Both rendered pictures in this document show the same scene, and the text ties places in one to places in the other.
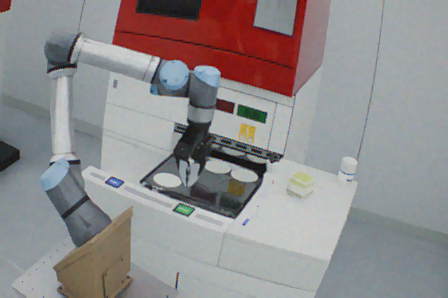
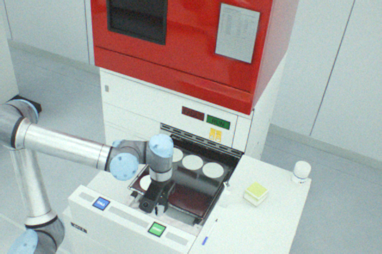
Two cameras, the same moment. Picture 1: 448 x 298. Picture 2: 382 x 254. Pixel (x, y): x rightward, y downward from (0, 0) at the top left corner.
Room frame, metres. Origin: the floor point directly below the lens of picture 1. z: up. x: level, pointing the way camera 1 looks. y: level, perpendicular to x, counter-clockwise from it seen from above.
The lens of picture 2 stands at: (0.65, -0.08, 2.19)
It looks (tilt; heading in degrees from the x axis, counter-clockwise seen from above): 39 degrees down; 6
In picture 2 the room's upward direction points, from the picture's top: 5 degrees clockwise
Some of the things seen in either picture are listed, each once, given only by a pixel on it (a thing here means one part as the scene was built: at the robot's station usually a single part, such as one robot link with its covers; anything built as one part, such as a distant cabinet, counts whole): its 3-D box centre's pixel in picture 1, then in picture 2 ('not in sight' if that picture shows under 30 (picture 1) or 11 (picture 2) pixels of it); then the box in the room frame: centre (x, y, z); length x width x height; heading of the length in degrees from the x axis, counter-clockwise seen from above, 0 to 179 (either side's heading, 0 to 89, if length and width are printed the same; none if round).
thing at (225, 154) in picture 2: (222, 157); (198, 149); (2.08, 0.00, 0.89); 0.44 x 0.02 x 0.10; 74
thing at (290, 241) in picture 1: (299, 221); (254, 223); (1.68, -0.30, 0.89); 0.62 x 0.35 x 0.14; 164
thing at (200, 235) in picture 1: (146, 215); (129, 227); (1.55, 0.21, 0.89); 0.55 x 0.09 x 0.14; 74
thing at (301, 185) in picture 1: (301, 185); (255, 194); (1.75, -0.28, 1.00); 0.07 x 0.07 x 0.07; 54
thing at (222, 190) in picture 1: (206, 178); (182, 176); (1.88, 0.04, 0.90); 0.34 x 0.34 x 0.01; 74
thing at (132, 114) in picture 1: (187, 114); (169, 117); (2.15, 0.17, 1.02); 0.82 x 0.03 x 0.40; 74
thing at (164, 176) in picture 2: (199, 111); (159, 170); (1.53, 0.09, 1.28); 0.08 x 0.08 x 0.05
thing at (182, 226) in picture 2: not in sight; (159, 222); (1.62, 0.10, 0.87); 0.36 x 0.08 x 0.03; 74
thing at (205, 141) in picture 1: (197, 137); (161, 185); (1.54, 0.08, 1.20); 0.09 x 0.08 x 0.12; 165
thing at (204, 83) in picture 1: (203, 86); (160, 152); (1.53, 0.09, 1.35); 0.09 x 0.08 x 0.11; 100
